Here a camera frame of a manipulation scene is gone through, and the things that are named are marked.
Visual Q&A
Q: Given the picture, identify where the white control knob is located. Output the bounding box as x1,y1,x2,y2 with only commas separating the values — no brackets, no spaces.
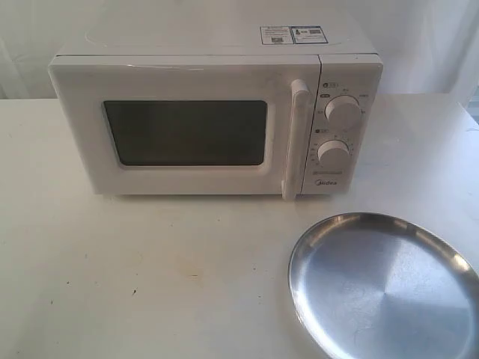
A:
317,140,350,171
325,95,361,123

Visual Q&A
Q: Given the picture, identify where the blue white label sticker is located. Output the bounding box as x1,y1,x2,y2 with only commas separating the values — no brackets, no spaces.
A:
260,25,329,45

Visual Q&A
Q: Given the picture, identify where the white microwave door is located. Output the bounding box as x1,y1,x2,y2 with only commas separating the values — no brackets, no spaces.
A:
49,55,321,199

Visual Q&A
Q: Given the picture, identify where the upper white control knob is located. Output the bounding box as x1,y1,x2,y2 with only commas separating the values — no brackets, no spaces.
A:
325,95,361,123

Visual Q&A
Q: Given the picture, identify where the round stainless steel plate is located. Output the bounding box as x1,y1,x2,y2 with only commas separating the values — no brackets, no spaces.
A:
288,212,478,358

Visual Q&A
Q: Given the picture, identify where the white microwave oven body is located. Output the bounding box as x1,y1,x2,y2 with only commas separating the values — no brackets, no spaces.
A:
53,1,383,200

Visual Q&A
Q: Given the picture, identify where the lower white control knob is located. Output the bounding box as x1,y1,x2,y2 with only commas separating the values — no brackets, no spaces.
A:
317,140,350,171

